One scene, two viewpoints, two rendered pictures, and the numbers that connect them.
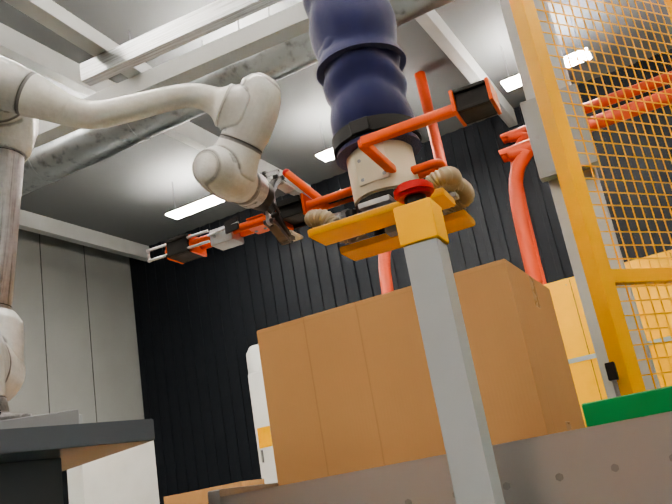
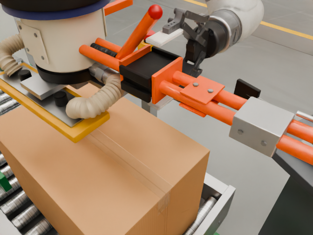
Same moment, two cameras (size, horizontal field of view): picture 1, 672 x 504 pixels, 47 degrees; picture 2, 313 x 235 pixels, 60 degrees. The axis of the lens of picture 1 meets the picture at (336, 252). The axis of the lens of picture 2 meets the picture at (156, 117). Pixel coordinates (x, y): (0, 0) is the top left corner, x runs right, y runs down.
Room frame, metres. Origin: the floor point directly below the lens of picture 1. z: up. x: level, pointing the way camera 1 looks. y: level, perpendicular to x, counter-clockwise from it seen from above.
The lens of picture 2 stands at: (2.30, 0.22, 1.55)
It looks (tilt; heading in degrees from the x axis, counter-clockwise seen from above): 42 degrees down; 198
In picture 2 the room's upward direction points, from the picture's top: straight up
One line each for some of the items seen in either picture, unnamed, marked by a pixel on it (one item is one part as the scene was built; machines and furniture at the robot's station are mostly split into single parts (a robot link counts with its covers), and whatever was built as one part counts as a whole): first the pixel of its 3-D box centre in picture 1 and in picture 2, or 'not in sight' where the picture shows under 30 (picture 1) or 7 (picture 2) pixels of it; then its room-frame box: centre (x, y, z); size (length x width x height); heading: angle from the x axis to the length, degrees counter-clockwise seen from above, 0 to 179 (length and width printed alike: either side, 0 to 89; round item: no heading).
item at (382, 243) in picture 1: (405, 231); (44, 91); (1.89, -0.19, 1.17); 0.34 x 0.10 x 0.05; 69
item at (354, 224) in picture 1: (379, 212); not in sight; (1.71, -0.12, 1.17); 0.34 x 0.10 x 0.05; 69
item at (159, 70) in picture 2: (296, 212); (151, 72); (1.89, 0.08, 1.27); 0.10 x 0.08 x 0.06; 159
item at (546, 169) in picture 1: (558, 133); not in sight; (2.50, -0.84, 1.62); 0.20 x 0.05 x 0.30; 68
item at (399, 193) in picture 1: (414, 196); (147, 36); (1.25, -0.15, 1.02); 0.07 x 0.07 x 0.04
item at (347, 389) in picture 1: (423, 392); (100, 175); (1.81, -0.14, 0.75); 0.60 x 0.40 x 0.40; 65
